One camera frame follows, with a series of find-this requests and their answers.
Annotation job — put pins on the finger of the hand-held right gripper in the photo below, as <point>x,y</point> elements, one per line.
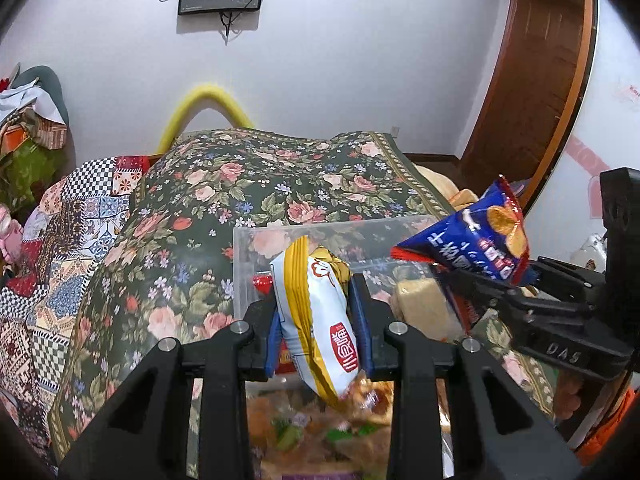
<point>510,305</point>
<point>575,282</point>

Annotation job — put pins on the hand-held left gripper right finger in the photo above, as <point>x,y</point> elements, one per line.
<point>361,330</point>

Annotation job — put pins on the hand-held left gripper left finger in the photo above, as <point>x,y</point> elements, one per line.
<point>273,350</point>

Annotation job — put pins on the white and yellow snack packet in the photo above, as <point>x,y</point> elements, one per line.
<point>312,320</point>

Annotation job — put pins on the blue cracker snack packet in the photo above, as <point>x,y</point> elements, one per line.
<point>480,240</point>

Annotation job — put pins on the clear plastic storage box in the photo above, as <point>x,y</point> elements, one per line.
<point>260,260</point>

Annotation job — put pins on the person's right hand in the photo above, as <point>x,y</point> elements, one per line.
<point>566,396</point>

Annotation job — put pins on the beige rice cracker packet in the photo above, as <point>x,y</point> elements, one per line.
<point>425,305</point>

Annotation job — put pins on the small red snack packet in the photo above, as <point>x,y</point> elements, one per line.
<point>262,281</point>

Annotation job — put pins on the beige fleece blanket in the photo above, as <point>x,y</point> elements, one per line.
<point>440,185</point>

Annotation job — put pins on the dark floral blanket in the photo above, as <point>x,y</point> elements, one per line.
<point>200,200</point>

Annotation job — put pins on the white panel with pink stickers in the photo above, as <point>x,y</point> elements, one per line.
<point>615,85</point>

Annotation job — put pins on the brown wooden door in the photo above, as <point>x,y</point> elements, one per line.
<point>530,85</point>

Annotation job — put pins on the patchwork quilt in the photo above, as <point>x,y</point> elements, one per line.
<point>65,240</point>

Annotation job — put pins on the yellow foam tube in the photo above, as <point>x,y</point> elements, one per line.
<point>210,91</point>

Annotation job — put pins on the pink plush toy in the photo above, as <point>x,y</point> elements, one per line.
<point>7,235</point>

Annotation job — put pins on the pile of clothes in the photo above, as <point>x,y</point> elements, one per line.
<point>30,145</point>

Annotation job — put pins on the grey chair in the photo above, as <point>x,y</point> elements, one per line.
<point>47,85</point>

